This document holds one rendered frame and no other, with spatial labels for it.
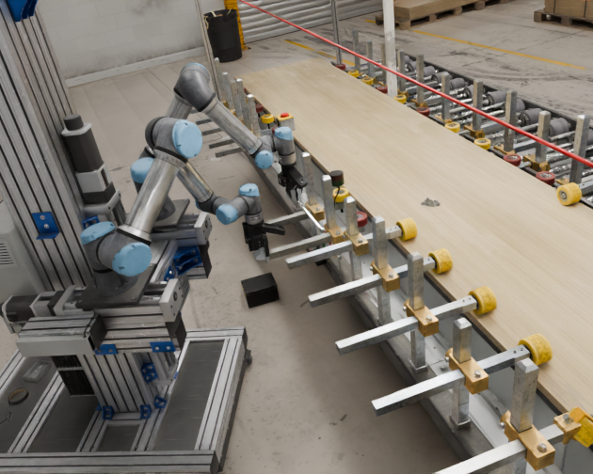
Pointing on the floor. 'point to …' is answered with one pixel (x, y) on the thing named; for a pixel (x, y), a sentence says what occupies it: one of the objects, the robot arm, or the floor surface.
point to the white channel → (390, 46)
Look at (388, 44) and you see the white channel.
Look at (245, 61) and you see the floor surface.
